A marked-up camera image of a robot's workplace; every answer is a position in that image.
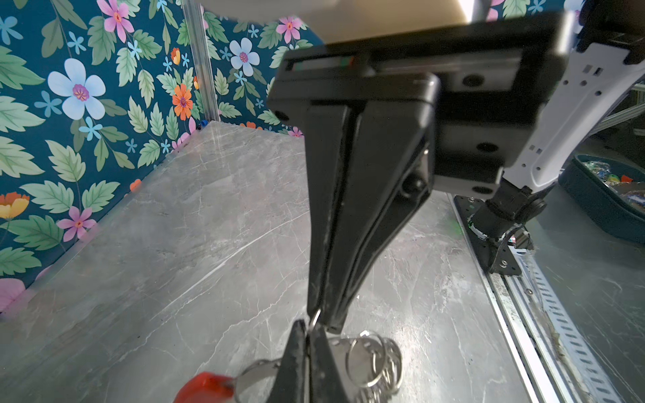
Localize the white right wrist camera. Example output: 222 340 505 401
201 0 491 43

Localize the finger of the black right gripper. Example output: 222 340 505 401
305 105 350 322

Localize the dark green storage bin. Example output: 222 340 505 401
558 154 644 244

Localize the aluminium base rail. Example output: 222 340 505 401
452 196 621 402

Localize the aluminium corner post right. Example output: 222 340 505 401
182 0 221 122

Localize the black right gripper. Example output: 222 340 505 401
268 12 574 334

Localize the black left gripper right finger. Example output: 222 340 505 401
308 325 349 403

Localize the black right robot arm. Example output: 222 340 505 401
268 1 644 333

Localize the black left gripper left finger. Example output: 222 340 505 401
266 319 307 403

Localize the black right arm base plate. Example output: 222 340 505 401
453 196 534 276

